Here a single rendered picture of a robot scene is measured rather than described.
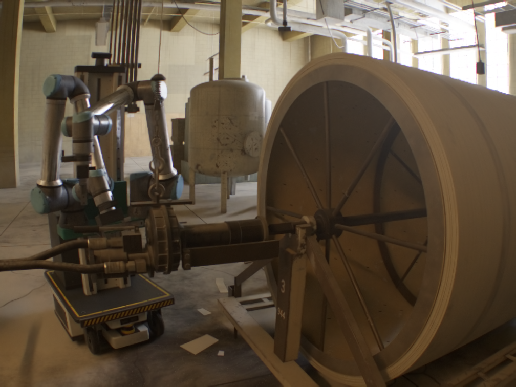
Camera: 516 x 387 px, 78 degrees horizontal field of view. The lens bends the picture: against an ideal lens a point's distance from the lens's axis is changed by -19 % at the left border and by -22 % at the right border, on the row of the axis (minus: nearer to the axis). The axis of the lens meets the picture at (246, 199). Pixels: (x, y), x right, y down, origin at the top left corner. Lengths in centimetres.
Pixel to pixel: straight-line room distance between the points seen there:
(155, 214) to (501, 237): 137
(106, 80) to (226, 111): 389
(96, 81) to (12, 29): 829
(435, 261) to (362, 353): 48
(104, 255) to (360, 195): 207
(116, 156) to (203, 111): 396
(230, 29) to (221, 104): 504
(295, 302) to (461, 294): 87
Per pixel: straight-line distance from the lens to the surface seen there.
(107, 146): 250
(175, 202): 160
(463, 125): 155
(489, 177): 153
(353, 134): 279
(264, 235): 171
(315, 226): 185
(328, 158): 191
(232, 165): 622
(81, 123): 152
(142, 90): 210
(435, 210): 137
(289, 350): 206
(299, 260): 184
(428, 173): 138
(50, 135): 203
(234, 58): 1082
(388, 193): 325
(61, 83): 201
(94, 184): 179
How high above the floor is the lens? 138
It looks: 11 degrees down
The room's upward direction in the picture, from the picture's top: 1 degrees clockwise
